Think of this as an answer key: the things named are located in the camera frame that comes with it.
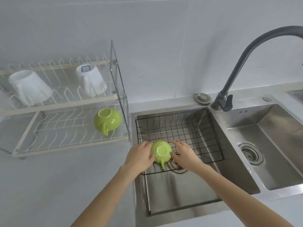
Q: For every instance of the person's right hand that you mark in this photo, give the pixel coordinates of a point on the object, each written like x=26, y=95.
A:
x=188, y=158

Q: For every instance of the person's right thumb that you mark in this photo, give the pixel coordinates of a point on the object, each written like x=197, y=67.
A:
x=173, y=155

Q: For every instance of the person's right forearm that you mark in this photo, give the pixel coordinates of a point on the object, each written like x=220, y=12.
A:
x=236, y=198

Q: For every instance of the person's left thumb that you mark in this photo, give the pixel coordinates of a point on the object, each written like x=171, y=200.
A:
x=151, y=159

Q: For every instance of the person's left hand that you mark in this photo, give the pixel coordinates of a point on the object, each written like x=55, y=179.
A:
x=137, y=158

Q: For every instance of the round steel drain strainer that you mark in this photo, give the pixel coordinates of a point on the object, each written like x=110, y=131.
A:
x=251, y=154

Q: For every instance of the small round metal button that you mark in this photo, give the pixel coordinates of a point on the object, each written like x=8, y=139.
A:
x=267, y=99

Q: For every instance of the grey curved faucet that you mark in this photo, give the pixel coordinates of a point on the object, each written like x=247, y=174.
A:
x=236, y=68

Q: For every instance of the stained sink drain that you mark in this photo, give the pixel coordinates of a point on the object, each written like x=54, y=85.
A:
x=176, y=166

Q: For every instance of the person's left forearm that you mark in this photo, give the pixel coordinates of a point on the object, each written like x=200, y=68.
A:
x=106, y=198

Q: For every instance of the white mug with blue label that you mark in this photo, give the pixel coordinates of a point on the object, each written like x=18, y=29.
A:
x=92, y=80

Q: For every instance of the stainless steel double sink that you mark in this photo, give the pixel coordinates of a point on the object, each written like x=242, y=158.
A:
x=279, y=130

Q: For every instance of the green ceramic cup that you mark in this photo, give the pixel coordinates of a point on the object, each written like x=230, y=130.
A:
x=163, y=151
x=111, y=119

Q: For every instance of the large plain white mug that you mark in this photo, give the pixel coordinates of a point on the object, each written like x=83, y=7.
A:
x=29, y=88

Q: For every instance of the round metal sink cap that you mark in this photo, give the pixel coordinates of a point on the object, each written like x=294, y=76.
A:
x=202, y=97

